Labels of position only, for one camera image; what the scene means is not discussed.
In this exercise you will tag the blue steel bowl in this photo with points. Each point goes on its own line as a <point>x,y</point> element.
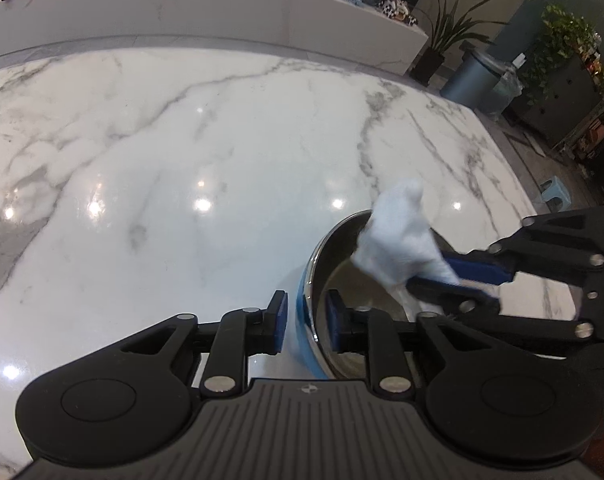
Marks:
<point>342,270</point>

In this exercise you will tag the dark grey cabinet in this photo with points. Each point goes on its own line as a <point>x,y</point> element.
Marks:
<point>567,100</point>

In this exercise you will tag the potted plant with long leaves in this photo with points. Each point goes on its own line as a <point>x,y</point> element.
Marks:
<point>424,67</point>

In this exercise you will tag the green leafy vine plant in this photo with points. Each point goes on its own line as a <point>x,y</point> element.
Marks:
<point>557,35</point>

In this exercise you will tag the white paper towel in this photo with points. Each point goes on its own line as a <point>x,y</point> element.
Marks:
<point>397,240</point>

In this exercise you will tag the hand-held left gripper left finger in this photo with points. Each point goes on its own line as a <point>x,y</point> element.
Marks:
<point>280,320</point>

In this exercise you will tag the grey trash can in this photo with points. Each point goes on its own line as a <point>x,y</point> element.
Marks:
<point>469,82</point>

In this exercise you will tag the blue plastic stool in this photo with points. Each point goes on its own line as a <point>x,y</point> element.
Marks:
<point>556,192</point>

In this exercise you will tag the white marble media bench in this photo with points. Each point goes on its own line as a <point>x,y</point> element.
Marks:
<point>182,5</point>

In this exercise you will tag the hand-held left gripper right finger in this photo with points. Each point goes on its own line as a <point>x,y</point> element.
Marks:
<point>336,325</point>

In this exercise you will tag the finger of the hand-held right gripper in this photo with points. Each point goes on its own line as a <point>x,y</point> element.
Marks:
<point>442,292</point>
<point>482,267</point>

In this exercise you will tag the black white cow figurines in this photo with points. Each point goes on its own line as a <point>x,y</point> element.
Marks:
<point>397,9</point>

